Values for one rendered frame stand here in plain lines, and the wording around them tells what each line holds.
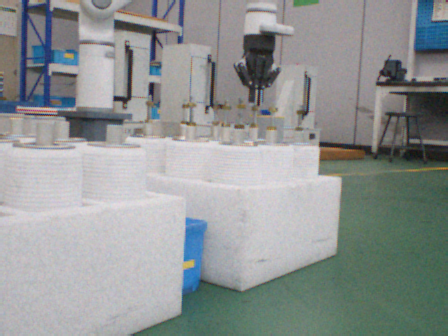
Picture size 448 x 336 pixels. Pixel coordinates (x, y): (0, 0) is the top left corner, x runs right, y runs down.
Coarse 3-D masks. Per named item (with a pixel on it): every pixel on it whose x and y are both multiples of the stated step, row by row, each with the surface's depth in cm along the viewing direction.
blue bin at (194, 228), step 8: (192, 224) 91; (200, 224) 92; (192, 232) 90; (200, 232) 93; (192, 240) 91; (200, 240) 93; (184, 248) 90; (192, 248) 92; (200, 248) 94; (184, 256) 90; (192, 256) 92; (200, 256) 94; (184, 264) 90; (192, 264) 92; (200, 264) 94; (184, 272) 91; (192, 272) 93; (200, 272) 95; (184, 280) 91; (192, 280) 93; (184, 288) 91; (192, 288) 93
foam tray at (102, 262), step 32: (0, 224) 56; (32, 224) 59; (64, 224) 62; (96, 224) 66; (128, 224) 71; (160, 224) 76; (0, 256) 56; (32, 256) 59; (64, 256) 63; (96, 256) 67; (128, 256) 71; (160, 256) 77; (0, 288) 56; (32, 288) 60; (64, 288) 63; (96, 288) 67; (128, 288) 72; (160, 288) 77; (0, 320) 57; (32, 320) 60; (64, 320) 64; (96, 320) 68; (128, 320) 73; (160, 320) 78
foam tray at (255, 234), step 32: (160, 192) 104; (192, 192) 100; (224, 192) 95; (256, 192) 95; (288, 192) 104; (320, 192) 116; (224, 224) 96; (256, 224) 96; (288, 224) 106; (320, 224) 117; (224, 256) 96; (256, 256) 97; (288, 256) 107; (320, 256) 119
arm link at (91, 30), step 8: (80, 0) 140; (80, 8) 142; (80, 16) 143; (88, 16) 141; (112, 16) 145; (80, 24) 143; (88, 24) 143; (96, 24) 143; (104, 24) 144; (112, 24) 145; (80, 32) 141; (88, 32) 139; (96, 32) 139; (104, 32) 141; (112, 32) 144; (80, 40) 140; (88, 40) 138; (96, 40) 138; (104, 40) 139; (112, 40) 141
